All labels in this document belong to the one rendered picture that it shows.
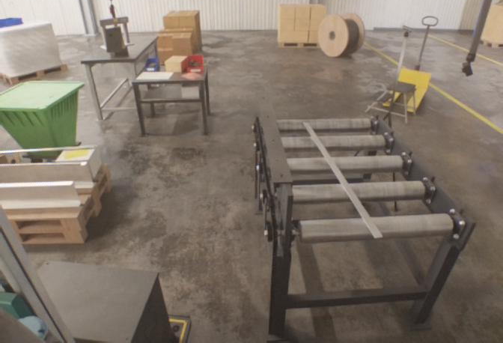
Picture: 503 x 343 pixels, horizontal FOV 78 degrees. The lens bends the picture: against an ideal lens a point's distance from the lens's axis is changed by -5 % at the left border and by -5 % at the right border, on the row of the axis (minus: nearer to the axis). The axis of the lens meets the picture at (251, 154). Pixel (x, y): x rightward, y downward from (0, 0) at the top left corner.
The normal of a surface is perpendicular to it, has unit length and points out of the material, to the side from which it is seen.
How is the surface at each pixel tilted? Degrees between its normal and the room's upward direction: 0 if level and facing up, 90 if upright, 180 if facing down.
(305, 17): 90
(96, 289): 0
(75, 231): 90
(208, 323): 0
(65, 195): 90
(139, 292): 0
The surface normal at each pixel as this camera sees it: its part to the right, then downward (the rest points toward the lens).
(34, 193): 0.07, 0.51
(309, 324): 0.00, -0.86
